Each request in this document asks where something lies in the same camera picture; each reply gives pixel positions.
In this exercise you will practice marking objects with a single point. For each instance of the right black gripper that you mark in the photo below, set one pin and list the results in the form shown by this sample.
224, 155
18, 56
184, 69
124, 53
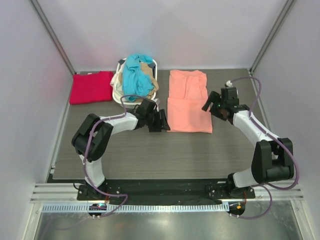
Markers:
214, 97

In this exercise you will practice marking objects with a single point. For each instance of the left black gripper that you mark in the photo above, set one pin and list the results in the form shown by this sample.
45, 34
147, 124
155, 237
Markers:
161, 123

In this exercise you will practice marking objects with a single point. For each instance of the salmon pink t-shirt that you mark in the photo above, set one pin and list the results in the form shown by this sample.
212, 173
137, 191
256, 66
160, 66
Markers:
187, 94

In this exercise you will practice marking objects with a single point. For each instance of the white perforated laundry basket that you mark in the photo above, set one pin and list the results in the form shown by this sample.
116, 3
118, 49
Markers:
127, 103

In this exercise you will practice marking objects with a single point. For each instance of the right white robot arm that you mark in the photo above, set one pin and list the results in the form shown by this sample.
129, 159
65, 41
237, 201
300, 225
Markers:
272, 157

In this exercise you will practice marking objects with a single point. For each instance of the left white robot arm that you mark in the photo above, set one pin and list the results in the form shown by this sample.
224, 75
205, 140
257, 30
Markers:
92, 138

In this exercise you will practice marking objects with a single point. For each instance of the turquoise blue t-shirt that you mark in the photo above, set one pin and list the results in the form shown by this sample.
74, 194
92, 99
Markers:
130, 72

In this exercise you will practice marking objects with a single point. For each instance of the white t-shirt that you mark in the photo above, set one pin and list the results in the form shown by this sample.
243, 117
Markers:
116, 84

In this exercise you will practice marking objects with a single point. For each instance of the folded red t-shirt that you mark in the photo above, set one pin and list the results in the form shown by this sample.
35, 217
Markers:
91, 88

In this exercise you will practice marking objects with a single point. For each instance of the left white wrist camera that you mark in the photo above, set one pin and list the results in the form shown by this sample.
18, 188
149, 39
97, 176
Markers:
156, 101

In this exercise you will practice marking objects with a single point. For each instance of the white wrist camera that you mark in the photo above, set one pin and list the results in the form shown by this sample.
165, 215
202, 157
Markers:
229, 84
156, 101

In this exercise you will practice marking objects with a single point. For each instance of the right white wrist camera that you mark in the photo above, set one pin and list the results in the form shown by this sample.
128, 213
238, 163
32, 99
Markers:
229, 84

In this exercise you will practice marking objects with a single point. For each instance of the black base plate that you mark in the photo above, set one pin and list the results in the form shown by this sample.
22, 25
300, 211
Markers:
150, 191

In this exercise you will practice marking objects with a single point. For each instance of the white slotted cable duct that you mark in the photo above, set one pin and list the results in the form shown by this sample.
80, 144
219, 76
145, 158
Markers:
106, 208

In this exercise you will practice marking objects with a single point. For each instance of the right aluminium corner post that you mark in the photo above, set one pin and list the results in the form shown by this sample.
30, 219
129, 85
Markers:
283, 14

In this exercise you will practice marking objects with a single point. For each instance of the aluminium corner post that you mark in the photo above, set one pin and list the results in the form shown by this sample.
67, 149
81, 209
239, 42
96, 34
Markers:
283, 14
51, 33

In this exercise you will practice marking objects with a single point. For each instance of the aluminium frame rail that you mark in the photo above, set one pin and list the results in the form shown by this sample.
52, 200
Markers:
67, 193

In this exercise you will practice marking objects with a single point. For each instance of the left aluminium corner post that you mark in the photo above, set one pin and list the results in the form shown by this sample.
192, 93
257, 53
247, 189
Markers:
51, 33

